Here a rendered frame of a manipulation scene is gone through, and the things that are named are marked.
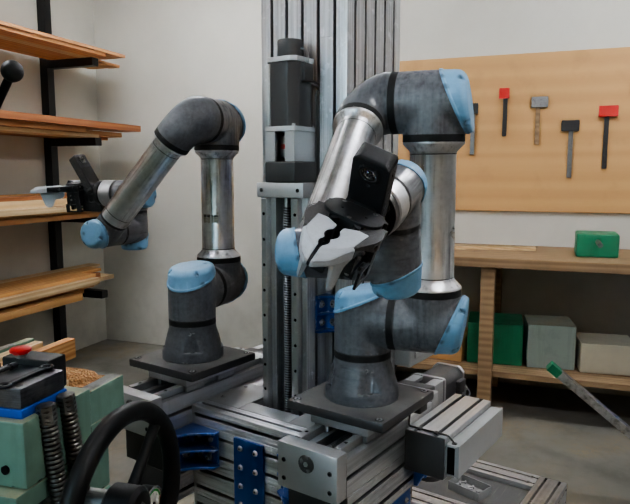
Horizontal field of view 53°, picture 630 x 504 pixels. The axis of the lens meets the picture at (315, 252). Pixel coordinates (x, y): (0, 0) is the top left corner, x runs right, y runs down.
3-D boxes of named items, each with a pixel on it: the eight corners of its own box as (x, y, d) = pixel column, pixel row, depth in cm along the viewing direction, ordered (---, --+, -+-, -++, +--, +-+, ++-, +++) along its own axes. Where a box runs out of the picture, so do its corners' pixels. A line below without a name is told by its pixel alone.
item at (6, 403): (22, 419, 81) (19, 378, 80) (-48, 411, 84) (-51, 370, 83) (85, 386, 93) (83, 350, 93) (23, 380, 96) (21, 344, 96)
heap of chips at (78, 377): (81, 387, 111) (81, 377, 110) (33, 382, 113) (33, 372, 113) (105, 375, 117) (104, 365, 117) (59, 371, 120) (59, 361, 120)
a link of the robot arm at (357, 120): (339, 62, 123) (263, 244, 92) (394, 59, 120) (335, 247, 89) (349, 112, 131) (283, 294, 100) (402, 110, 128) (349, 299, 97)
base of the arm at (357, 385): (350, 378, 141) (350, 335, 140) (411, 391, 132) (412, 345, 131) (311, 397, 129) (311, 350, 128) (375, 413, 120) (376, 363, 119)
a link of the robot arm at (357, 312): (342, 338, 137) (343, 277, 135) (404, 344, 133) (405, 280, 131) (325, 353, 126) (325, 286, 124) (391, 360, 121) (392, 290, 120)
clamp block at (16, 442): (24, 492, 80) (20, 424, 79) (-60, 478, 84) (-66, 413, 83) (95, 444, 94) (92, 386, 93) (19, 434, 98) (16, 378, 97)
